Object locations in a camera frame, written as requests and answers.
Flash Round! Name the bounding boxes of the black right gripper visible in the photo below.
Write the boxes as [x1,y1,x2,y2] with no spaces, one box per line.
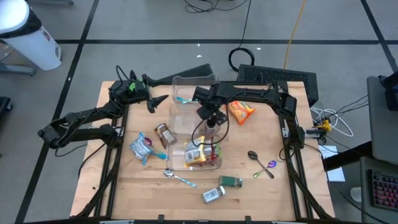
[197,88,229,126]

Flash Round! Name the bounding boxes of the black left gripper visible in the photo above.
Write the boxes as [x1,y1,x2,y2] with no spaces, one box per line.
[110,73,172,114]

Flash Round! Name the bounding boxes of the small jar black lid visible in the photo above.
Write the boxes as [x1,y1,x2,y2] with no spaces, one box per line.
[205,118,218,134]

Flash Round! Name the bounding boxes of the brown spice jar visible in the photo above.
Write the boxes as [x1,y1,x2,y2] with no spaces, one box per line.
[154,123,177,149]

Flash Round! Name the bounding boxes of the blue ramen packet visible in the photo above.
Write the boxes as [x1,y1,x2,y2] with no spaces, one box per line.
[129,132,154,166]

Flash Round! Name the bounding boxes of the orange ramen packet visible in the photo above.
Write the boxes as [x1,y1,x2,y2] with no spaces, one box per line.
[228,100,256,125]

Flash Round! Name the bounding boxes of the clear three-compartment plastic bin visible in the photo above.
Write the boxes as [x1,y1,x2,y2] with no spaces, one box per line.
[167,73,223,172]

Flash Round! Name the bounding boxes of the dark brown spoon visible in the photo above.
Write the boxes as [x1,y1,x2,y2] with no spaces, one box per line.
[248,150,276,179]

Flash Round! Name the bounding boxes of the black mesh computer case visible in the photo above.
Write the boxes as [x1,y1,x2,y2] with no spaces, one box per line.
[236,63,320,108]

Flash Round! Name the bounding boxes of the white-label spice jar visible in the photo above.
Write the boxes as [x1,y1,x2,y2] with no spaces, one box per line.
[201,185,226,204]

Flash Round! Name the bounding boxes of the silver clamp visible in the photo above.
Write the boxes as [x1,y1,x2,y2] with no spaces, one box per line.
[304,127,326,139]

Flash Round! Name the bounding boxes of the yellow plug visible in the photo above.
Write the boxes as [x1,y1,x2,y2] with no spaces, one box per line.
[318,119,333,131]

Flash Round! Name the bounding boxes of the black desk base bar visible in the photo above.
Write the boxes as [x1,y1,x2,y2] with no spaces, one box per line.
[322,139,374,172]

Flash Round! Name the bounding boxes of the white paper sheet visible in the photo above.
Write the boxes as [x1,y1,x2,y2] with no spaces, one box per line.
[317,144,346,183]

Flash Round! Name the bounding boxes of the white trash can black liner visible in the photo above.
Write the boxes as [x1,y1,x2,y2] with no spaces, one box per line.
[0,0,62,72]

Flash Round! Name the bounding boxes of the grey table foot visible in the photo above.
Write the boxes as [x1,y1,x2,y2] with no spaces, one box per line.
[0,62,35,77]

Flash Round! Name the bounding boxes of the black chair base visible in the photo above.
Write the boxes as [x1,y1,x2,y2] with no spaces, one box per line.
[0,96,13,125]

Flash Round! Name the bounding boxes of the small grey desk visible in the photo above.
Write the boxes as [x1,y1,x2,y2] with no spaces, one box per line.
[359,155,398,224]

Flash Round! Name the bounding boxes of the small black desktop box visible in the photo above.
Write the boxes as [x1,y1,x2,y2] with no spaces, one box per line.
[377,70,398,112]

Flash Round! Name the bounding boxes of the backlit keyboard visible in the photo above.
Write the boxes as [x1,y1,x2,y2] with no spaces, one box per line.
[368,169,398,212]

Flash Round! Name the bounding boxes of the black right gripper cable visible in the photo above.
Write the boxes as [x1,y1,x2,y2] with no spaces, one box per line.
[190,98,231,147]

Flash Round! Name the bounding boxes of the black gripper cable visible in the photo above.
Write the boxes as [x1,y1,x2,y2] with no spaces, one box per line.
[190,98,231,147]
[114,64,137,83]

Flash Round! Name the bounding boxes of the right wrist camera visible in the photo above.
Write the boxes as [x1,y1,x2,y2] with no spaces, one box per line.
[192,85,213,103]

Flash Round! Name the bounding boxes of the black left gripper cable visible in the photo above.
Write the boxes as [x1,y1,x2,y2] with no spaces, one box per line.
[114,64,137,83]

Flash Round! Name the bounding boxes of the black coiled cable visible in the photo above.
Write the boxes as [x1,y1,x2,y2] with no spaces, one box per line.
[228,0,256,73]

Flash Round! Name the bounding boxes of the black aluminium table frame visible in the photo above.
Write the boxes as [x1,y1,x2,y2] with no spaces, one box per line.
[74,70,336,224]

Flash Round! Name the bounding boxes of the purple spoon green handle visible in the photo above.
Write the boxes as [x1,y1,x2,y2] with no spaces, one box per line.
[251,160,278,178]

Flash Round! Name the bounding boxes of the black floor cable bundle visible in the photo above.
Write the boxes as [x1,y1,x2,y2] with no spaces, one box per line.
[183,0,249,14]

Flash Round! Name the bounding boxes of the black power cable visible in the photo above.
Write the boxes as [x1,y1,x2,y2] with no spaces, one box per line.
[77,143,105,179]

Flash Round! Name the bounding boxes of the white cables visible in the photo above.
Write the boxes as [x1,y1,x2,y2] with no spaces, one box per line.
[309,105,355,138]

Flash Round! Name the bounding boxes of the yellow hanging cable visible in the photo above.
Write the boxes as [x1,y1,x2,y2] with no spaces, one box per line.
[282,0,307,70]

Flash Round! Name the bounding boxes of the black desk cables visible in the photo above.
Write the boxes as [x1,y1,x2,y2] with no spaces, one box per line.
[323,93,369,113]

